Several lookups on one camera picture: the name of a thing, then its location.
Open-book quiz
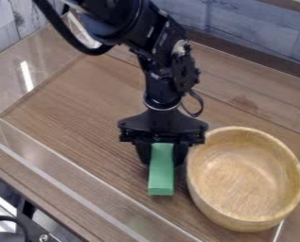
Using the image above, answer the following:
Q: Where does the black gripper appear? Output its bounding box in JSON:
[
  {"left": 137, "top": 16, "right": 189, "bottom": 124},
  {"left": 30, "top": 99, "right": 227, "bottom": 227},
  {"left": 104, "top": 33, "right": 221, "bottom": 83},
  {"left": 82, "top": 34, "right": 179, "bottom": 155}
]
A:
[{"left": 118, "top": 109, "right": 208, "bottom": 166}]

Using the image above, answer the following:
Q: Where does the green rectangular stick block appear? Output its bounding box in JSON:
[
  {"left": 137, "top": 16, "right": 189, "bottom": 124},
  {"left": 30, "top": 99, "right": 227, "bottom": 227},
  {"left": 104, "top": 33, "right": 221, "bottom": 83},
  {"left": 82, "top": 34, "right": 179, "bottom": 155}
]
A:
[{"left": 149, "top": 143, "right": 175, "bottom": 196}]

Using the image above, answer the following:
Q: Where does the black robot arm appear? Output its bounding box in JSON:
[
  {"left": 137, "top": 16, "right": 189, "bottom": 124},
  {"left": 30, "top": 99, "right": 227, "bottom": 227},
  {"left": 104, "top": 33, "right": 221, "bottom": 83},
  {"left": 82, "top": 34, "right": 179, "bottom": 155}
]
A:
[{"left": 33, "top": 0, "right": 208, "bottom": 166}]

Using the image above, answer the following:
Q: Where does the wooden bowl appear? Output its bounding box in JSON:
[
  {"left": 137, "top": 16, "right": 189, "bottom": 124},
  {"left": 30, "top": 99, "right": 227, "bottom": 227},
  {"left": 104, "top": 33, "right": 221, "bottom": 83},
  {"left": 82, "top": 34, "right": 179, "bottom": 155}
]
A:
[{"left": 187, "top": 127, "right": 300, "bottom": 233}]

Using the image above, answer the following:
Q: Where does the clear acrylic front wall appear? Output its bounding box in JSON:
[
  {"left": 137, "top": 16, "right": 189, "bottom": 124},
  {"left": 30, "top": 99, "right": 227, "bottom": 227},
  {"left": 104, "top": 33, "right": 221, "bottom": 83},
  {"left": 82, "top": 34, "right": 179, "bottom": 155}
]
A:
[{"left": 0, "top": 119, "right": 200, "bottom": 242}]

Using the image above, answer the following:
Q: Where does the black table leg frame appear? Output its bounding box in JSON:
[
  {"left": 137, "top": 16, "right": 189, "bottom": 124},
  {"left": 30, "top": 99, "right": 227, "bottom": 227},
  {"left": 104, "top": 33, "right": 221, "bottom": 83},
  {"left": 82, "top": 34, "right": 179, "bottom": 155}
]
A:
[{"left": 0, "top": 204, "right": 61, "bottom": 242}]

